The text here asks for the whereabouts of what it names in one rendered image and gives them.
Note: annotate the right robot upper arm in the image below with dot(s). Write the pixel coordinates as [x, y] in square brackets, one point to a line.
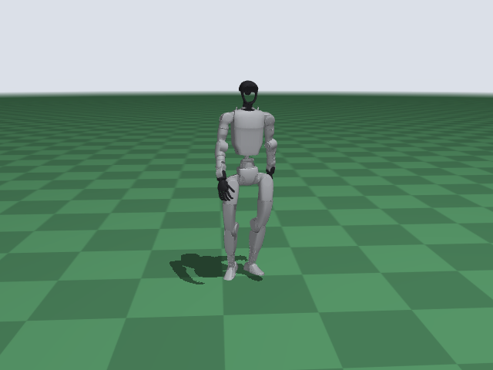
[225, 120]

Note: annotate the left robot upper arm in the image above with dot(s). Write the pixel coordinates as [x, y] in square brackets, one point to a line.
[270, 142]

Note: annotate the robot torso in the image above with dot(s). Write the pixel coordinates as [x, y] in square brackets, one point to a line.
[247, 139]

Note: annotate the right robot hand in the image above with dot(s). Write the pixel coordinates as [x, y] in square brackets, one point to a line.
[223, 186]

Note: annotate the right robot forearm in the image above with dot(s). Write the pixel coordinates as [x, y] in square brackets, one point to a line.
[220, 160]

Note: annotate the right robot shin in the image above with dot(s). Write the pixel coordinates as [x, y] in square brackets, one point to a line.
[230, 242]

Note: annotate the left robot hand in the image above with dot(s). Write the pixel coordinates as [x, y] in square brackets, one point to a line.
[271, 171]

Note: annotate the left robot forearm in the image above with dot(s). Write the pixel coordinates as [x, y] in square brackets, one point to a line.
[271, 159]

